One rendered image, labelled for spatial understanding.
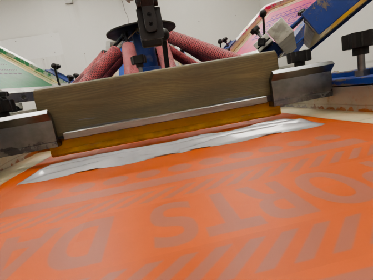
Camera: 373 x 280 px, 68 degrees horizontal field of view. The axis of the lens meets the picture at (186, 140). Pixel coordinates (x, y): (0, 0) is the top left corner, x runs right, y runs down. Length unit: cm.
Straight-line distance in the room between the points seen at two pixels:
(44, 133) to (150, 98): 15
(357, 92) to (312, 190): 29
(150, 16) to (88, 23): 436
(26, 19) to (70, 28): 61
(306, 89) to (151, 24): 25
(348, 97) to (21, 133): 46
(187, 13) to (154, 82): 437
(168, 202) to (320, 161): 11
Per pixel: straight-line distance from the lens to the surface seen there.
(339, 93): 47
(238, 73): 43
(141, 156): 32
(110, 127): 40
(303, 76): 46
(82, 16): 479
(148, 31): 40
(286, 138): 32
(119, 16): 472
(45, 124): 42
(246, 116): 45
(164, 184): 22
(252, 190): 18
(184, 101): 41
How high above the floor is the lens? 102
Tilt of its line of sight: 10 degrees down
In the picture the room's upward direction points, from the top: 10 degrees counter-clockwise
